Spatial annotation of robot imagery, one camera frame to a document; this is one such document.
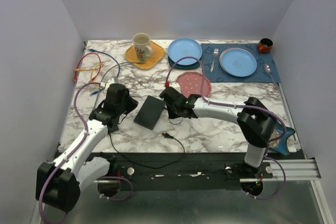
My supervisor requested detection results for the small red-brown bowl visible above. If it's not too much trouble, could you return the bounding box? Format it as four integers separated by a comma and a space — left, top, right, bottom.
257, 38, 273, 54

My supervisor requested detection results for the dark grey network switch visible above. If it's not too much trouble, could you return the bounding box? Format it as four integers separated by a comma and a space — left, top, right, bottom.
134, 95, 165, 130

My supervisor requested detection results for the blue ethernet cable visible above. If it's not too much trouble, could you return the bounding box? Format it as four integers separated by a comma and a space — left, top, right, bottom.
87, 47, 121, 97

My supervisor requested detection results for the yellow woven coaster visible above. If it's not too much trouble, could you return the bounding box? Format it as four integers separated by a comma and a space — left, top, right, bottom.
124, 40, 165, 70

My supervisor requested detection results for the aluminium rail frame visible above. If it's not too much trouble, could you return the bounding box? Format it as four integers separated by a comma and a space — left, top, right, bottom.
83, 153, 320, 190

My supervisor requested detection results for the black power cord with plug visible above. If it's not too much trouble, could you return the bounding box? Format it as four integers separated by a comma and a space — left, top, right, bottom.
108, 95, 186, 169

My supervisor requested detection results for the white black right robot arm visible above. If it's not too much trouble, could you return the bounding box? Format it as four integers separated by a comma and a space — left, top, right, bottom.
160, 87, 286, 178

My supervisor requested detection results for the blue cloth placemat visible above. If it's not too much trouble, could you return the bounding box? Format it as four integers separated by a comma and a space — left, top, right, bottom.
201, 44, 281, 83

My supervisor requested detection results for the dark teal coaster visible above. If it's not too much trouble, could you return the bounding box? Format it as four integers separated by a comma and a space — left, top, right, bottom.
168, 56, 200, 70

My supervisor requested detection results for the beige floral mug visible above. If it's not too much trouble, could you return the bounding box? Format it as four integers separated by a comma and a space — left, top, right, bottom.
132, 33, 154, 62

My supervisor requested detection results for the light blue plate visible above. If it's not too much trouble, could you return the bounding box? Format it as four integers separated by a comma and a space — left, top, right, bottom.
167, 38, 202, 66

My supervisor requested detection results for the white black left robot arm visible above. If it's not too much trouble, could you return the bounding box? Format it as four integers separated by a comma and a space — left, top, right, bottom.
36, 83, 138, 213

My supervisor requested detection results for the yellow ethernet cable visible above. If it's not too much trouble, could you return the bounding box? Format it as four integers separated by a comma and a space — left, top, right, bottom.
74, 62, 104, 81

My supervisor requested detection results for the pink dotted plate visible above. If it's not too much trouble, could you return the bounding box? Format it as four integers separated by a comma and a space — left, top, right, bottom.
175, 71, 204, 98

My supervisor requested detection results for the grey ethernet cable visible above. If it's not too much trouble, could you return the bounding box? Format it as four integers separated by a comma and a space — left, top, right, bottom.
94, 61, 145, 104

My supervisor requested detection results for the red ethernet cable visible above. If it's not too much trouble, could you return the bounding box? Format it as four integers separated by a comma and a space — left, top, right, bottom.
72, 52, 102, 81

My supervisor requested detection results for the blue plate on placemat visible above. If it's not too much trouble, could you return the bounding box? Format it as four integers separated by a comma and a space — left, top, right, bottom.
219, 48, 257, 78

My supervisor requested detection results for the blue star-shaped dish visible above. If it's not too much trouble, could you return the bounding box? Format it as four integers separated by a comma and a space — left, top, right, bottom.
269, 124, 295, 156

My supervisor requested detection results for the silver spoon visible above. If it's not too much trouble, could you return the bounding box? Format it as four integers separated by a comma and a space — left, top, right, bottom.
264, 64, 277, 85

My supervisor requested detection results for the silver fork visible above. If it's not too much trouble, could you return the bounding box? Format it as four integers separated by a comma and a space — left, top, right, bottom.
210, 48, 219, 72

